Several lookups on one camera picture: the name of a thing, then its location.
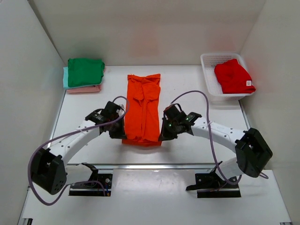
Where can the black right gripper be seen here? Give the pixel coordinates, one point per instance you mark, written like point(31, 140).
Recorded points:
point(165, 135)

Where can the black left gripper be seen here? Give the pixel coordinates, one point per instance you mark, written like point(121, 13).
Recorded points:
point(120, 133)

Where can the orange t shirt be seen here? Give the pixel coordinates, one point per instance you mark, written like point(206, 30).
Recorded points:
point(142, 126)

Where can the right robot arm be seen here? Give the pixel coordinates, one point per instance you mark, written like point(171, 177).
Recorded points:
point(252, 153)

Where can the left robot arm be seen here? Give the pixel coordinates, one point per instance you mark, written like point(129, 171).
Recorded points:
point(48, 168)

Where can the pink folded t shirt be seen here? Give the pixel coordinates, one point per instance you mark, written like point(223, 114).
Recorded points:
point(83, 90)

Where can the teal folded t shirt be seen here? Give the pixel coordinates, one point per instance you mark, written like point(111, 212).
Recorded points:
point(66, 78)

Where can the green folded t shirt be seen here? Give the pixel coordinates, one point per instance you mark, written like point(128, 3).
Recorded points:
point(85, 62)

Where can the white plastic basket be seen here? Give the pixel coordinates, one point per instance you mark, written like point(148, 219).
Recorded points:
point(208, 62)

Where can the red t shirt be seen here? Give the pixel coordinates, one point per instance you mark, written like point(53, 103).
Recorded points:
point(233, 78)

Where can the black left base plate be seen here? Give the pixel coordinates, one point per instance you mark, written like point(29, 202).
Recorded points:
point(105, 177)

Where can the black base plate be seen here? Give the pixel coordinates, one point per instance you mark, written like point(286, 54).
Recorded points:
point(105, 177)
point(210, 186)

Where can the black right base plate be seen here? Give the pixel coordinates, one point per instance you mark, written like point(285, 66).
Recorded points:
point(210, 186)

